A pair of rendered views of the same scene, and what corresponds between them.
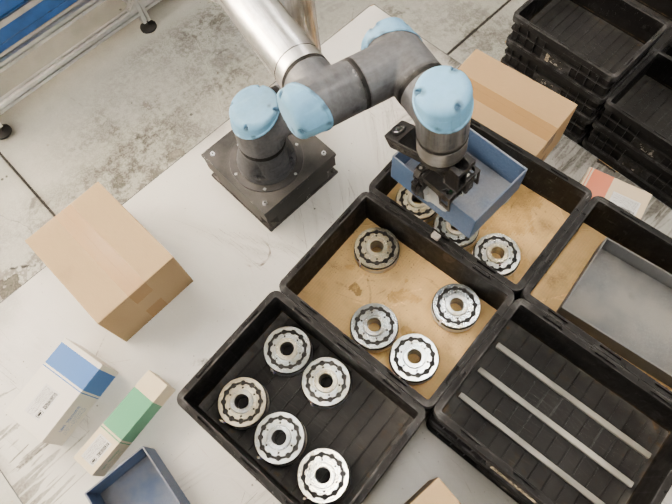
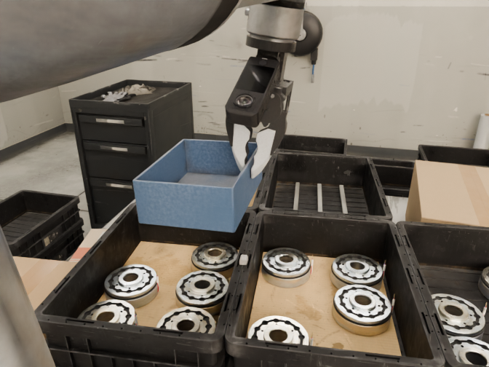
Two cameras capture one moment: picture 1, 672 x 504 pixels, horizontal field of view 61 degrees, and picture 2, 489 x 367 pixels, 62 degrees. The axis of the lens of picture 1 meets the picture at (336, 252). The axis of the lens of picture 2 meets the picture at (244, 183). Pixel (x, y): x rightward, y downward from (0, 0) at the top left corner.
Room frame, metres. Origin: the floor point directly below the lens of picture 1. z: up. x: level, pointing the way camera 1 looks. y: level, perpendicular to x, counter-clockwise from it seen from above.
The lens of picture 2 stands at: (0.88, 0.26, 1.37)
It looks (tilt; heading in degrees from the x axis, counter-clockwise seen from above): 24 degrees down; 230
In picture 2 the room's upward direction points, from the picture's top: straight up
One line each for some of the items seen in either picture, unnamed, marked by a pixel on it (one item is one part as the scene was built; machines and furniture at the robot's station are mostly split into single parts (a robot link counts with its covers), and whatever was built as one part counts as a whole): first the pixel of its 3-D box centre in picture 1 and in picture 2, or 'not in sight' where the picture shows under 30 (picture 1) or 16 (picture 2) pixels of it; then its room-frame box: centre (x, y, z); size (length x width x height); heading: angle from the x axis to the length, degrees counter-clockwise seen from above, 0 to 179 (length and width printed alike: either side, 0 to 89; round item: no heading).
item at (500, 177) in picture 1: (456, 172); (205, 179); (0.54, -0.25, 1.10); 0.20 x 0.15 x 0.07; 37
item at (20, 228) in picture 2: not in sight; (29, 261); (0.66, -1.41, 0.37); 0.40 x 0.30 x 0.45; 36
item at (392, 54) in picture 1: (391, 66); not in sight; (0.54, -0.12, 1.42); 0.11 x 0.11 x 0.08; 22
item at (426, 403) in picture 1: (394, 292); (326, 273); (0.38, -0.11, 0.92); 0.40 x 0.30 x 0.02; 41
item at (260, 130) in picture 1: (259, 120); not in sight; (0.83, 0.13, 0.97); 0.13 x 0.12 x 0.14; 112
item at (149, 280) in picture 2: not in sight; (131, 280); (0.63, -0.39, 0.86); 0.10 x 0.10 x 0.01
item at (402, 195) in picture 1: (417, 199); (185, 328); (0.62, -0.21, 0.86); 0.10 x 0.10 x 0.01
